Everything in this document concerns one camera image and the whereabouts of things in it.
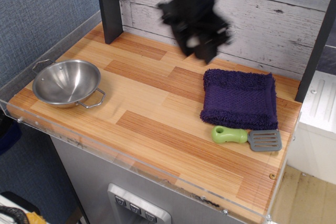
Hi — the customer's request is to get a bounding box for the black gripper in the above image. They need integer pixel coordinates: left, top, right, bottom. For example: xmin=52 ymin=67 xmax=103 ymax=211
xmin=157 ymin=0 xmax=233 ymax=64

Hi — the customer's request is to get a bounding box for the plush sushi roll toy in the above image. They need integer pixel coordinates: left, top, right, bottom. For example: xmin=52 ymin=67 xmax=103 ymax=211
xmin=186 ymin=36 xmax=200 ymax=48

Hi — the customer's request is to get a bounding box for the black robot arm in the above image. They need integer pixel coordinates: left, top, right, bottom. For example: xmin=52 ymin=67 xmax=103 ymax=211
xmin=157 ymin=0 xmax=232 ymax=64

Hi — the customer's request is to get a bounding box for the dark blue folded cloth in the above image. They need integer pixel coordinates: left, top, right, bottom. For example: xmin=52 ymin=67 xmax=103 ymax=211
xmin=200 ymin=69 xmax=278 ymax=130

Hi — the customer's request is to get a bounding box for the white cabinet at right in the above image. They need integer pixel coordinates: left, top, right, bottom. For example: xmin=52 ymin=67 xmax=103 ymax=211
xmin=287 ymin=71 xmax=335 ymax=184

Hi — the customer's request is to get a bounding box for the silver toy dispenser panel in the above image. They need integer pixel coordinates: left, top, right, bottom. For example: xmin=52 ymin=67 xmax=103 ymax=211
xmin=107 ymin=183 xmax=172 ymax=223

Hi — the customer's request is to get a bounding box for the clear acrylic edge guard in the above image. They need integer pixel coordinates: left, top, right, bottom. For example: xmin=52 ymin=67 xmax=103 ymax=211
xmin=7 ymin=16 xmax=300 ymax=223

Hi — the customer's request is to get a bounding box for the black and yellow bag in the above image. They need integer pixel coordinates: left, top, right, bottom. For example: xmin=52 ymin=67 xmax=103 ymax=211
xmin=1 ymin=206 xmax=47 ymax=224

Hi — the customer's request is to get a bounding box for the dark grey left post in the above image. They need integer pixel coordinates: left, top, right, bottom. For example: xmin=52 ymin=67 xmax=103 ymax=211
xmin=99 ymin=0 xmax=123 ymax=44

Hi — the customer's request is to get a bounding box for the dark grey post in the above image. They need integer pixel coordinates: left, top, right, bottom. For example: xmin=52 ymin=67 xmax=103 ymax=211
xmin=99 ymin=0 xmax=123 ymax=44
xmin=295 ymin=0 xmax=335 ymax=103

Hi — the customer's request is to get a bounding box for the green handled grey spatula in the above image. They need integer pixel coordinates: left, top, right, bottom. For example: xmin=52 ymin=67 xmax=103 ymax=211
xmin=211 ymin=125 xmax=282 ymax=152

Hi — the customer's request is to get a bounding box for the dark grey right post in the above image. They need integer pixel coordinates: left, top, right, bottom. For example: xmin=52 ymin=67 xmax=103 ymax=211
xmin=295 ymin=0 xmax=335 ymax=103

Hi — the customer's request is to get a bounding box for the stainless steel bowl with handles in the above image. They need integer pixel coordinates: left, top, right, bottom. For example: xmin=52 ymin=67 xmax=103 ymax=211
xmin=32 ymin=59 xmax=106 ymax=109

